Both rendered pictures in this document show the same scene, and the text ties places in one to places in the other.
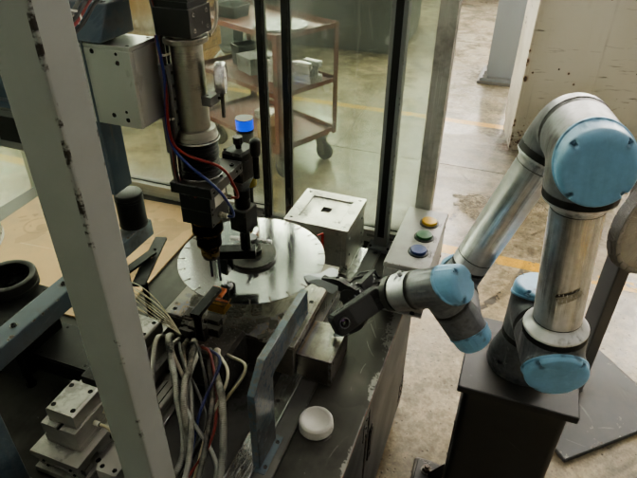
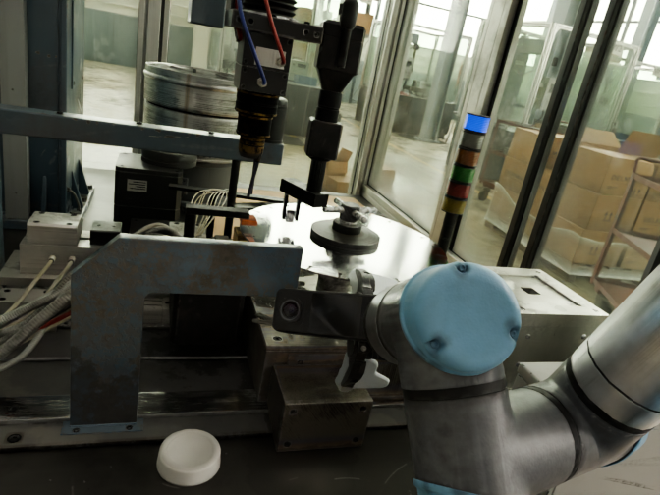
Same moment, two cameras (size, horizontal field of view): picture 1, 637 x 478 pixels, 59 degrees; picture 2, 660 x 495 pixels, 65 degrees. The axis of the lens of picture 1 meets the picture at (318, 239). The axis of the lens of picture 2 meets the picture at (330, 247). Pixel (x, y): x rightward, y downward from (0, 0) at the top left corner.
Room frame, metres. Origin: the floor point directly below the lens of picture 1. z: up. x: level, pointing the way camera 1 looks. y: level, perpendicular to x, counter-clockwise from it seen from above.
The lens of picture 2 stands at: (0.51, -0.43, 1.21)
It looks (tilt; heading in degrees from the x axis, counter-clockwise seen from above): 20 degrees down; 50
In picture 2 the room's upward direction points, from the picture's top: 11 degrees clockwise
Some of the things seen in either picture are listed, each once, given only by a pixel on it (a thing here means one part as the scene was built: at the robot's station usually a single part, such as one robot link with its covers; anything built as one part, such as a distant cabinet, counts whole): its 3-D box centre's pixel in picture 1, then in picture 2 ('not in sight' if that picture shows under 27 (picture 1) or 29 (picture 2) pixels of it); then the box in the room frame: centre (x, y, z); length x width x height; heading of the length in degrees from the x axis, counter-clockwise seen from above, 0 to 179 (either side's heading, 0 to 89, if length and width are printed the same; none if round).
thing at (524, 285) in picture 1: (537, 307); not in sight; (0.91, -0.47, 0.91); 0.13 x 0.12 x 0.14; 173
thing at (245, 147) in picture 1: (241, 185); (332, 85); (0.96, 0.15, 1.17); 0.06 x 0.05 x 0.20; 151
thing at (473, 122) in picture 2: (244, 123); (476, 123); (1.33, 0.19, 1.14); 0.05 x 0.04 x 0.03; 70
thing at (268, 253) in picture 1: (251, 251); (346, 229); (1.03, 0.15, 0.96); 0.11 x 0.11 x 0.03
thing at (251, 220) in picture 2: (209, 311); (219, 230); (0.85, 0.22, 0.95); 0.10 x 0.03 x 0.07; 160
